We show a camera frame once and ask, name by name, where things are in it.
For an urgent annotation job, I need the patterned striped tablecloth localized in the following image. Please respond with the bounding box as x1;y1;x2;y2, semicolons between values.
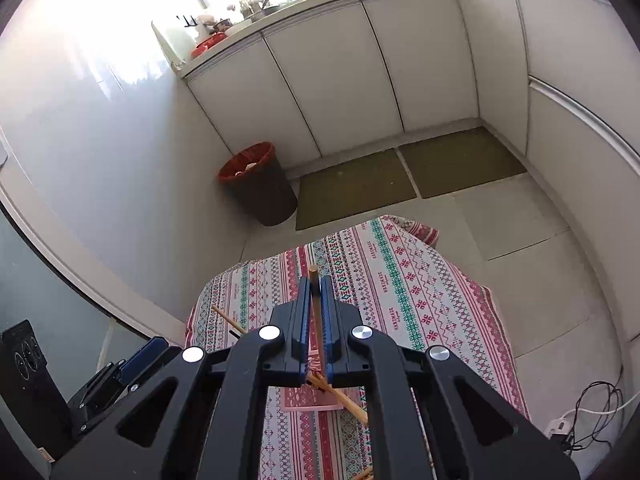
185;215;531;480

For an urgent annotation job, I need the white cabinet door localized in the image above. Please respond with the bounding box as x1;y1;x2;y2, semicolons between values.
186;39;322;159
360;0;482;132
262;0;406;157
514;0;640;126
456;0;532;157

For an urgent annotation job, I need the black cable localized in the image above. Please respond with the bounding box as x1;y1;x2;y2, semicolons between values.
550;381;625;453

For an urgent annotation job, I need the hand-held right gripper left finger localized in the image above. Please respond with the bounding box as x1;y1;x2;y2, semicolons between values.
50;276;312;480

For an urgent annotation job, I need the red-lined dark trash bin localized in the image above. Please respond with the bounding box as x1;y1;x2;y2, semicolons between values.
217;141;299;227

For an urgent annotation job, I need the white cable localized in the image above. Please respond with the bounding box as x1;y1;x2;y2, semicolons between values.
562;389;627;420

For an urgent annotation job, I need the white cutting board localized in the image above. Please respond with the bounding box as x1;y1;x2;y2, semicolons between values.
151;20;190;72

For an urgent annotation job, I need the pink flat box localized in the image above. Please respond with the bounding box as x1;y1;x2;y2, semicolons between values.
281;347;347;413

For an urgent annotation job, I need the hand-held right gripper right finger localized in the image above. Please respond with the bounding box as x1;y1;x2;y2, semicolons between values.
320;276;582;480

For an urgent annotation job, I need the black appliance with dials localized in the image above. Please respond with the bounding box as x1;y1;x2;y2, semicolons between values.
0;319;71;462

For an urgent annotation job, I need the olive green floor mat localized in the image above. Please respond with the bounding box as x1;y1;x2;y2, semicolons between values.
398;126;527;199
295;149;418;232

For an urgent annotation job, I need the red bowl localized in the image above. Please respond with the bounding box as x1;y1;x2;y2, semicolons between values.
191;32;227;59

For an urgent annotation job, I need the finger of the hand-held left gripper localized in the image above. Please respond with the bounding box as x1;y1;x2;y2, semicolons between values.
118;337;184;387

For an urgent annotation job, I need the white cabinet drawer front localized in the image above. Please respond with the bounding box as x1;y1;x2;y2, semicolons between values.
527;79;640;341

